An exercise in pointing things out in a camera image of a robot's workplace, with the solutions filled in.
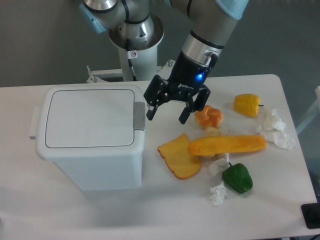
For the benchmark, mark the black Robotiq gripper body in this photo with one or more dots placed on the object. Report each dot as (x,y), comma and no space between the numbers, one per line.
(187,78)

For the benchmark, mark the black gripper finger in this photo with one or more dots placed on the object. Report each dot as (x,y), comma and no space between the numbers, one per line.
(192,105)
(156,94)

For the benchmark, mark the white plastic trash can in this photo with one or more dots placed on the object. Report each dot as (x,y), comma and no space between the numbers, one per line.
(94,133)

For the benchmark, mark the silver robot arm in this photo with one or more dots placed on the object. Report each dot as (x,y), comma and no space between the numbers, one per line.
(136,32)

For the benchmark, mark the knotted bread roll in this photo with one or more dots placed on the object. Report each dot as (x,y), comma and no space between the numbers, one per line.
(209,117)

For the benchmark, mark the small round bread bun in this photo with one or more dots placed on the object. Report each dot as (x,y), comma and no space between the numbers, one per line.
(211,132)

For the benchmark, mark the long orange baguette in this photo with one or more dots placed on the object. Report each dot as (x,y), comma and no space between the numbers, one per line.
(211,145)

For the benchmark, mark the yellow bell pepper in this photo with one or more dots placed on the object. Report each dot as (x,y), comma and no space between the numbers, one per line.
(247,104)

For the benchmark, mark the toast bread slice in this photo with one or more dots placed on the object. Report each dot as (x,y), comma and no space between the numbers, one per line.
(179,161)

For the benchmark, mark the crumpled tissue near baguette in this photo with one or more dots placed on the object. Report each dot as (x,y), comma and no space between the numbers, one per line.
(220,164)

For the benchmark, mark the green bell pepper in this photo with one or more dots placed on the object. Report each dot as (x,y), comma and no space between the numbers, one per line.
(238,178)

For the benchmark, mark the large crumpled white tissue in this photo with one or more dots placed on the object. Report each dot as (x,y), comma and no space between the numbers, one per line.
(273,130)

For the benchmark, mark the crumpled tissue at front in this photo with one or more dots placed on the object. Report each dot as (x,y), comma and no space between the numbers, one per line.
(218,194)

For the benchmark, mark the black device at edge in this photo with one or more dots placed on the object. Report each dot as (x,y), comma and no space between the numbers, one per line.
(311,215)

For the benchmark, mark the white metal base frame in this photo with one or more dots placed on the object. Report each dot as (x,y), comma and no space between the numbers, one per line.
(116,75)

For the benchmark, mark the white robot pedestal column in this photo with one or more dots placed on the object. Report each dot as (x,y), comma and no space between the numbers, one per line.
(139,65)

